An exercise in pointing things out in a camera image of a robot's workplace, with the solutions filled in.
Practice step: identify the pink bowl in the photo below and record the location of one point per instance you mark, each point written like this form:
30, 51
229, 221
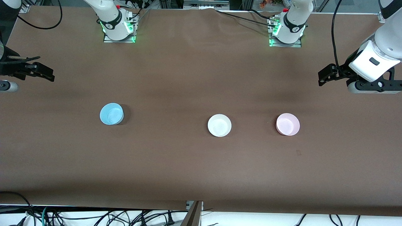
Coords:
288, 124

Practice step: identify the brown table cover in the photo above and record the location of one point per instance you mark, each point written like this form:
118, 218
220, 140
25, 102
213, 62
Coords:
188, 78

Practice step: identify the grey metal frame box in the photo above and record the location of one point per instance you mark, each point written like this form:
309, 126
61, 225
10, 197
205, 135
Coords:
205, 3

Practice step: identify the metal corner bracket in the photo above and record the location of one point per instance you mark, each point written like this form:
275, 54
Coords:
382, 17
24, 8

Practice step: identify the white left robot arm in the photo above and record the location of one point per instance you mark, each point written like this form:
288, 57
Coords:
295, 18

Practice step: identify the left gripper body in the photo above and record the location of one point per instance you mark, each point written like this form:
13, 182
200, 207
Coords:
341, 73

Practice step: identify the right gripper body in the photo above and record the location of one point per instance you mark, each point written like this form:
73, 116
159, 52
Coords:
12, 68

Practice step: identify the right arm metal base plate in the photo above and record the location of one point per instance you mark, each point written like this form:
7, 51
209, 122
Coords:
110, 40

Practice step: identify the white bowl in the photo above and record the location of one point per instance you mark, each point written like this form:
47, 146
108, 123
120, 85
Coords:
219, 125

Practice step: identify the aluminium profile post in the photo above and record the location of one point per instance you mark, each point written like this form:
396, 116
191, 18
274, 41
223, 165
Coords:
192, 216

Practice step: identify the black power plug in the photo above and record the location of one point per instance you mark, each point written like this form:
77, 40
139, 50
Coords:
170, 219

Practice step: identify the light blue bowl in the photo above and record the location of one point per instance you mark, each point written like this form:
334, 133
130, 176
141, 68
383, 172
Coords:
111, 114

